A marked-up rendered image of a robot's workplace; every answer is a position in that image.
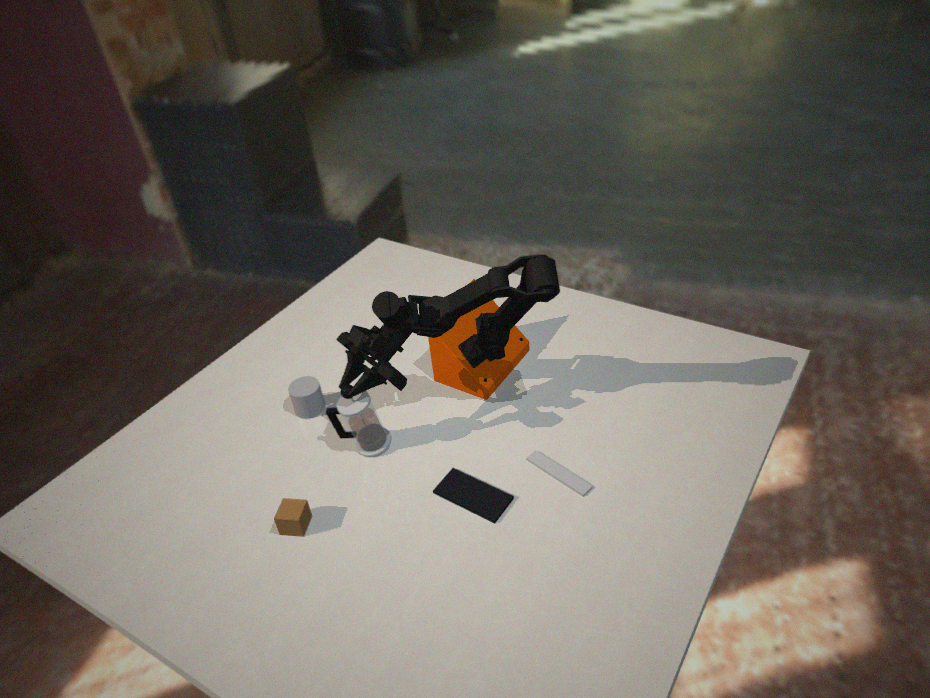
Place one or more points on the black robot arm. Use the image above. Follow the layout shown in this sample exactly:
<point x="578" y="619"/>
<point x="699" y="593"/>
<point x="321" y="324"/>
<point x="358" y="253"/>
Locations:
<point x="437" y="315"/>

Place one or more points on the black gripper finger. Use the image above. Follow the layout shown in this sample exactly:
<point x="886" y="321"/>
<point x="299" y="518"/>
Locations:
<point x="368" y="380"/>
<point x="353" y="369"/>

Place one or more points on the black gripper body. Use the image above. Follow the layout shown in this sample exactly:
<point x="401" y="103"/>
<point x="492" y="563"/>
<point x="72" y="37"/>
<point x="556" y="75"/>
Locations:
<point x="382" y="368"/>

